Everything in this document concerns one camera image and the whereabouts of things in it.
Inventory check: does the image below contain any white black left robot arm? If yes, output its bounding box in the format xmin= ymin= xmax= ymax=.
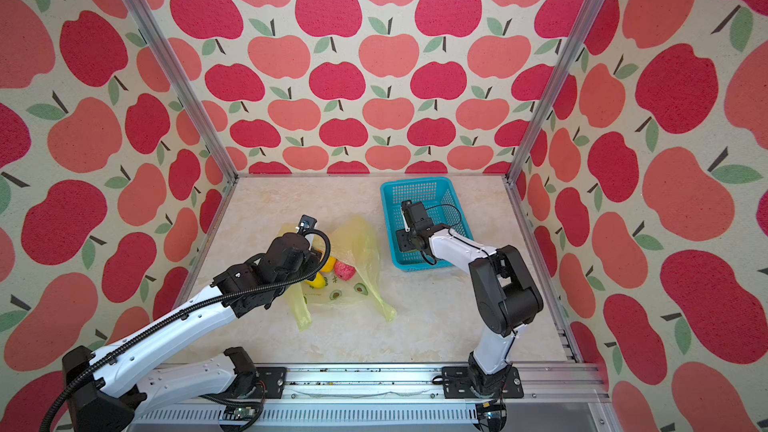
xmin=40 ymin=228 xmax=331 ymax=431

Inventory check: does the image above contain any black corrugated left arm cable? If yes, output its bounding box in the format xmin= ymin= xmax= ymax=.
xmin=38 ymin=227 xmax=332 ymax=432

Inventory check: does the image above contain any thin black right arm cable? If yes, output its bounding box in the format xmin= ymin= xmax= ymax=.
xmin=419 ymin=202 xmax=466 ymax=268

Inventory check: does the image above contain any aluminium right rear corner post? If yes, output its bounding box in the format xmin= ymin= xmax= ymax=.
xmin=504 ymin=0 xmax=605 ymax=189

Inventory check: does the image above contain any teal plastic mesh basket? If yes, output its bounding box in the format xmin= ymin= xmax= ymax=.
xmin=380 ymin=176 xmax=473 ymax=272

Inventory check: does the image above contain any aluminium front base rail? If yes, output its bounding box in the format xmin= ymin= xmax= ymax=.
xmin=126 ymin=359 xmax=621 ymax=431

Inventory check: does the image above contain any aluminium left rear corner post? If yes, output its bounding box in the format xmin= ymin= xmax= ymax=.
xmin=122 ymin=0 xmax=238 ymax=187

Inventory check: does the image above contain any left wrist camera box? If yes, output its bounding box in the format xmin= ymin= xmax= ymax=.
xmin=297 ymin=214 xmax=317 ymax=235

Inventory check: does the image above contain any aluminium corner post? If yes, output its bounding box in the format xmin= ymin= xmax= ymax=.
xmin=504 ymin=0 xmax=605 ymax=189
xmin=122 ymin=0 xmax=238 ymax=187

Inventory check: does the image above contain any pink toy fruit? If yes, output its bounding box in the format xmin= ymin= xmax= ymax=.
xmin=333 ymin=260 xmax=356 ymax=281

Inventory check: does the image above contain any orange toy fruit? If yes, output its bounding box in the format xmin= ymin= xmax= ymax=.
xmin=320 ymin=257 xmax=337 ymax=274

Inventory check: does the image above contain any yellow translucent plastic bag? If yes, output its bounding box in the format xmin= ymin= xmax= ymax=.
xmin=284 ymin=214 xmax=397 ymax=331

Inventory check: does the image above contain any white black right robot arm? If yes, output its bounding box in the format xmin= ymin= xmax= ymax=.
xmin=396 ymin=200 xmax=544 ymax=399

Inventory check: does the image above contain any yellow toy lemon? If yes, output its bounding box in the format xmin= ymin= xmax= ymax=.
xmin=306 ymin=273 xmax=328 ymax=289

